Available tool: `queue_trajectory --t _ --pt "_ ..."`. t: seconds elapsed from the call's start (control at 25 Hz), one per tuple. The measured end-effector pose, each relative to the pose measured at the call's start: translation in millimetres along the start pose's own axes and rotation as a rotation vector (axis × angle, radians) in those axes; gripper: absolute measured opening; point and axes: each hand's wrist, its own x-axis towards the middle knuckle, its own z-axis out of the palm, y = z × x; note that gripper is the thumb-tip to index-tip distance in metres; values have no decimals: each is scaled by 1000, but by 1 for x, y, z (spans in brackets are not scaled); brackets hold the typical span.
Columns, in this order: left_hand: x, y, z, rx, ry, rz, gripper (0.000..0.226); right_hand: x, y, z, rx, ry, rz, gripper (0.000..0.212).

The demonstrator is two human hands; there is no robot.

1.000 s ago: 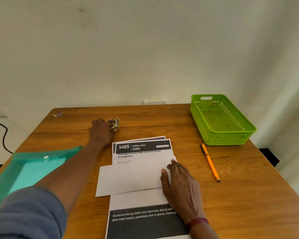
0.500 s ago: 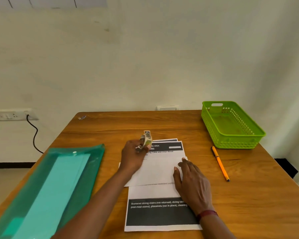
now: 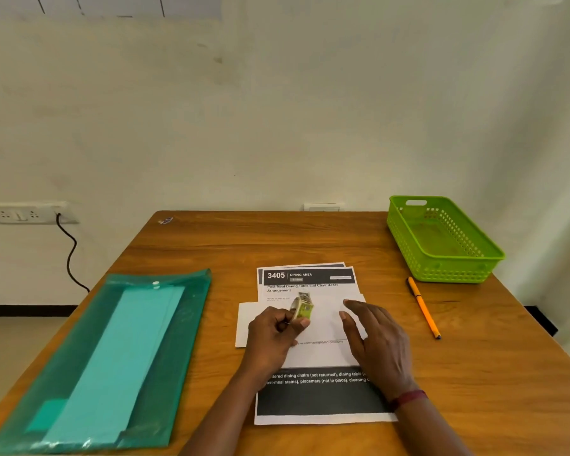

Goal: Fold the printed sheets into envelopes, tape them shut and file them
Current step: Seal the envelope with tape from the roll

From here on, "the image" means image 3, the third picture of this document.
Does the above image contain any person's left hand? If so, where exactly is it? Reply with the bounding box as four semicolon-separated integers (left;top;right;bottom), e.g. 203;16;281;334
239;306;312;393

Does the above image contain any person's right hand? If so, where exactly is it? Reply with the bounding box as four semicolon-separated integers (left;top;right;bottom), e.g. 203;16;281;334
338;299;420;403

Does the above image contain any small clear tape roll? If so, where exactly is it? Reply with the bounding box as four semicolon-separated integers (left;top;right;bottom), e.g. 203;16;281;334
288;291;315;322

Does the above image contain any white envelope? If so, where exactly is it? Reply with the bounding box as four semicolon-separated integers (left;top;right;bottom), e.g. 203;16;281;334
235;293;367;350

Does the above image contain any green translucent plastic folder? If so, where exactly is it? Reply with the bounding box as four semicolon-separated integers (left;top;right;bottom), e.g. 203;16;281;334
0;268;213;455

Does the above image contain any green plastic basket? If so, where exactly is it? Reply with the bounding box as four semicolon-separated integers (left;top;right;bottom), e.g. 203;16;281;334
386;195;507;284

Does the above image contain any person's left forearm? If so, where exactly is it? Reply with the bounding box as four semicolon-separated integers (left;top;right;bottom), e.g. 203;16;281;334
178;370;267;456

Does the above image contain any dark red wrist band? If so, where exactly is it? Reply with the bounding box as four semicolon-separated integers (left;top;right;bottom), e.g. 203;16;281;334
388;389;429;413

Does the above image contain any orange pen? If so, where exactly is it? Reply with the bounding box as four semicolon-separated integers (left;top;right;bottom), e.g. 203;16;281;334
406;275;443;341

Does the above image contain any black skirting board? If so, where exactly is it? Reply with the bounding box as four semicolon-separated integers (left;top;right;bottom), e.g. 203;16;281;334
0;304;559;338

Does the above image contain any black power cable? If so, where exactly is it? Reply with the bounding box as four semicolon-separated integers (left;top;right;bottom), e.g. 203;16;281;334
55;214;91;294

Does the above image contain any white wall socket panel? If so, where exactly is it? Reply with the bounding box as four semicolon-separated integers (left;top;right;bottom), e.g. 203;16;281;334
0;201;80;225

